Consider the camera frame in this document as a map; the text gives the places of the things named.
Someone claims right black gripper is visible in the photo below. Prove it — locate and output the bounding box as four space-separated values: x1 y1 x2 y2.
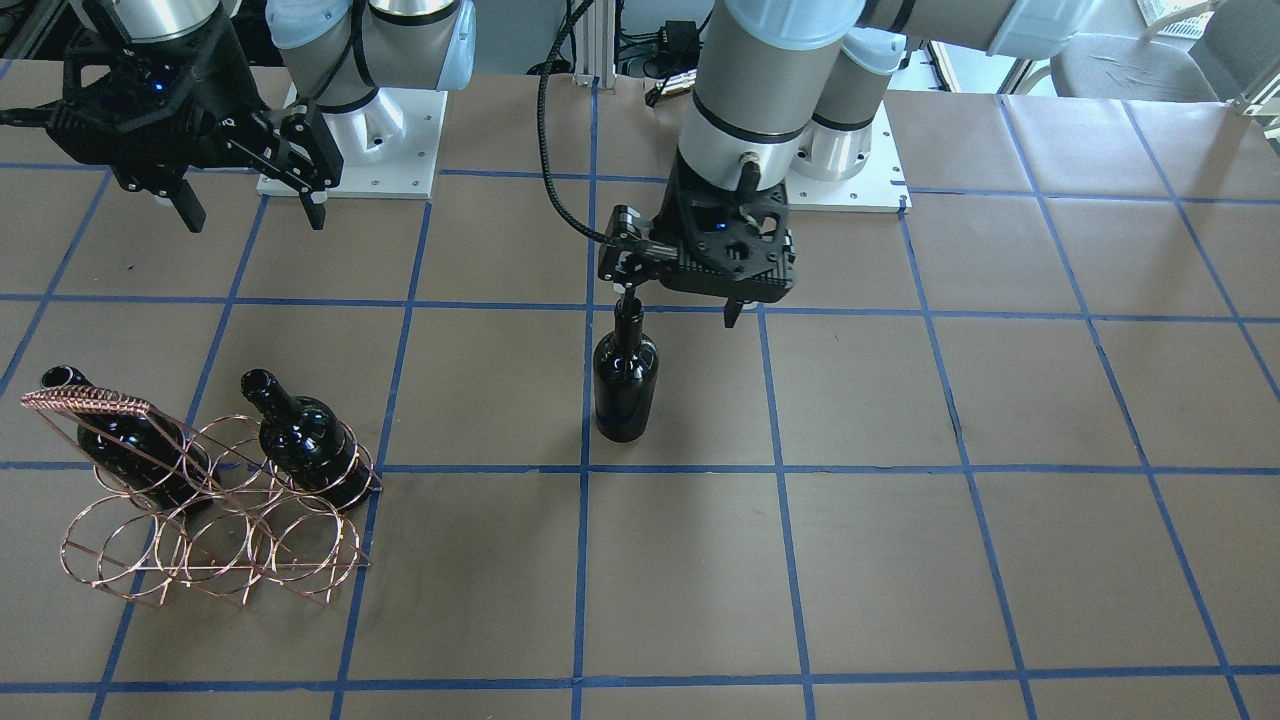
3 20 343 233

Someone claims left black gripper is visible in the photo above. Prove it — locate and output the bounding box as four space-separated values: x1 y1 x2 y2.
596 160 796 328

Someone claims dark wine bottle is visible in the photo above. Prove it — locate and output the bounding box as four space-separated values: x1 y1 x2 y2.
591 297 660 443
239 368 372 510

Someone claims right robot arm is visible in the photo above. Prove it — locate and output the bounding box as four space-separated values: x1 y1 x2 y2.
3 1 477 233

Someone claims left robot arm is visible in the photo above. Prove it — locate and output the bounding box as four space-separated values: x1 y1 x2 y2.
598 1 1092 325

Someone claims dark wine bottle in basket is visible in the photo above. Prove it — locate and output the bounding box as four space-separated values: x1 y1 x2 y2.
239 368 372 510

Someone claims black power adapter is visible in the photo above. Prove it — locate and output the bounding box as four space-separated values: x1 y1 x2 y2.
658 20 700 59

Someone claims grey office chair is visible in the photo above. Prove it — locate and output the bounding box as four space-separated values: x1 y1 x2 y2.
1009 1 1279 115

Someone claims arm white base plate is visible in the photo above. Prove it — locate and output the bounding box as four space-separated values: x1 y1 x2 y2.
786 105 913 213
324 88 451 201

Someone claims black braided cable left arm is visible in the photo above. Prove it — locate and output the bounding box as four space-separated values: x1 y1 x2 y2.
538 0 641 247

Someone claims aluminium frame post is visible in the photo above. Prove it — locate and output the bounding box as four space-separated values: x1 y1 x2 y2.
572 1 620 92

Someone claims copper wire wine basket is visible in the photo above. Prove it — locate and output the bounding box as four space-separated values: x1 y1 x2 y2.
20 386 371 607

